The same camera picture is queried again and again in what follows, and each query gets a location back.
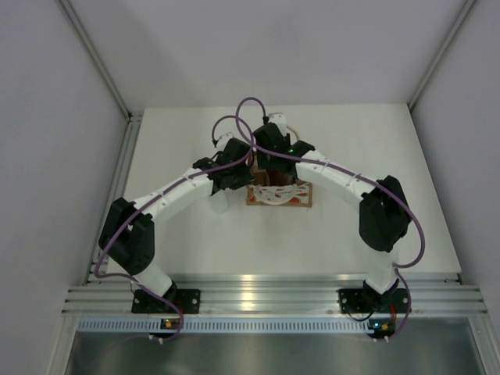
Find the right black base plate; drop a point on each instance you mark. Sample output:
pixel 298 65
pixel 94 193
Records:
pixel 351 301

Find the canvas bag with strawberry print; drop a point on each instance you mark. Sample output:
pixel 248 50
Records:
pixel 299 194

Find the white slotted cable duct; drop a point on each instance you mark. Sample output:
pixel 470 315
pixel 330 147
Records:
pixel 193 325

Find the translucent bottle with black cap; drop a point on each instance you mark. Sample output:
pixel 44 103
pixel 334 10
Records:
pixel 219 202

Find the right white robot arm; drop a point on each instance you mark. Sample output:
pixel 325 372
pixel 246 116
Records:
pixel 382 221

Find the right aluminium frame post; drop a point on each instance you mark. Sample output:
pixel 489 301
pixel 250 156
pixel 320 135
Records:
pixel 450 37

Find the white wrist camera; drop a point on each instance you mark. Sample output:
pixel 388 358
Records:
pixel 280 120
pixel 223 139

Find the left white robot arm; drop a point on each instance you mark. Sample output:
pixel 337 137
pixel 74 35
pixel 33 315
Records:
pixel 128 235

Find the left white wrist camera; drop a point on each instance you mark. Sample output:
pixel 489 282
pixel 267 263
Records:
pixel 223 139

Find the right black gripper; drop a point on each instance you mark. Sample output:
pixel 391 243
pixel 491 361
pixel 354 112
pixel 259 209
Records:
pixel 262 161

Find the aluminium mounting rail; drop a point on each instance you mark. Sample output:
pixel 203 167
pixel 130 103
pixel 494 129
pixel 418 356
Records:
pixel 262 295

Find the left aluminium frame post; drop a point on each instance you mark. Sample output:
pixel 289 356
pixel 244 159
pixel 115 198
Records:
pixel 78 27

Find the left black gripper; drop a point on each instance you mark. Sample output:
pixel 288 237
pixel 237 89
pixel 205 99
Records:
pixel 246 179

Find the red bottle with red cap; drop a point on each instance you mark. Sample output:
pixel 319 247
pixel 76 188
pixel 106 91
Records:
pixel 277 178

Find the aluminium frame post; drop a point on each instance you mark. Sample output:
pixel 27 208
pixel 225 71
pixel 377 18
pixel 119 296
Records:
pixel 78 27
pixel 450 37

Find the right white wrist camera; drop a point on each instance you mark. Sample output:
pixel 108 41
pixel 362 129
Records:
pixel 280 120

